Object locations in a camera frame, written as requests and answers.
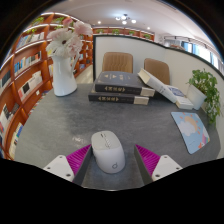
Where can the cluster of ceiling lights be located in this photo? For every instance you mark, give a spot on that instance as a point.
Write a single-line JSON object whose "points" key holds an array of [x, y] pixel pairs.
{"points": [[124, 18]]}

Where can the orange wooden bookshelf unit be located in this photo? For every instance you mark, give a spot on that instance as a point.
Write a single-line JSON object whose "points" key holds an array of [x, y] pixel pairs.
{"points": [[28, 73]]}

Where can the white computer mouse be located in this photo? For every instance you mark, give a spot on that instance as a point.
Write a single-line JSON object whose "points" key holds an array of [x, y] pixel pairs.
{"points": [[108, 151]]}

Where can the light blue printed mouse pad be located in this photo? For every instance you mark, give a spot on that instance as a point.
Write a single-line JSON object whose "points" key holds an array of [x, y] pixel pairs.
{"points": [[191, 131]]}

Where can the thick white book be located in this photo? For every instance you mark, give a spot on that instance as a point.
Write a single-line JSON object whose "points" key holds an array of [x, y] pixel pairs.
{"points": [[156, 85]]}

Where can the tan leather chair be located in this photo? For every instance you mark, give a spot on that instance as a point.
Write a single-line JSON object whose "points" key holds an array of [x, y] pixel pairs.
{"points": [[117, 62], [157, 69]]}

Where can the thick dark hardcover book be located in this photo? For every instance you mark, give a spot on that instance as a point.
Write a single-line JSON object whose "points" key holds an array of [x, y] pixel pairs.
{"points": [[113, 98], [118, 81]]}

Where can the white ceramic vase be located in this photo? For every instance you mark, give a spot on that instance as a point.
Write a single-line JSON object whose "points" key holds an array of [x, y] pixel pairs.
{"points": [[63, 78]]}

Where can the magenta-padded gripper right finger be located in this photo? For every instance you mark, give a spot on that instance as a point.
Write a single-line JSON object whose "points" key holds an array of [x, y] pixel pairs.
{"points": [[166, 166]]}

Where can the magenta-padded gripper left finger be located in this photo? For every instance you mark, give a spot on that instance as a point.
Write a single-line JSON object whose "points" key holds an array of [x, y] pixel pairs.
{"points": [[60, 166]]}

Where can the window with curtains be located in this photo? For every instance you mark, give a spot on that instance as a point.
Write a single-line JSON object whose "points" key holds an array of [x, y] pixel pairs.
{"points": [[203, 52]]}

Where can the green plant in white pot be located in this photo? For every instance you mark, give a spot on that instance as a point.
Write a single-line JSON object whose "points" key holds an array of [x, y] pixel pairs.
{"points": [[205, 86]]}

